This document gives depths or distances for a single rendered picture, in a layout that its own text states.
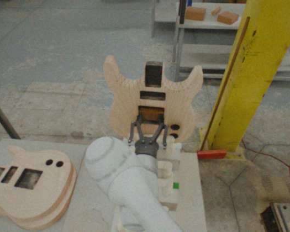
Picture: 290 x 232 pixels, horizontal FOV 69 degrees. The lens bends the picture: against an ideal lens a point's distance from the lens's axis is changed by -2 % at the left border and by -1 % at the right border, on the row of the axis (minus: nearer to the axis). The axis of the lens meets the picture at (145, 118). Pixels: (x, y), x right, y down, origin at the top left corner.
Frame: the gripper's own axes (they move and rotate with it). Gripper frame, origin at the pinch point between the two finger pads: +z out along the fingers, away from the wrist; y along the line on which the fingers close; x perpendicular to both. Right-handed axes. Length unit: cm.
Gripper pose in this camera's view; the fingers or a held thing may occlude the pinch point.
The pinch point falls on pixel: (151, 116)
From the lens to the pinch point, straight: 83.7
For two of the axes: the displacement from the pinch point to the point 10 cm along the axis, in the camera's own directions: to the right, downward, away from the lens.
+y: 9.9, 0.9, -0.8
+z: 1.2, -7.1, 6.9
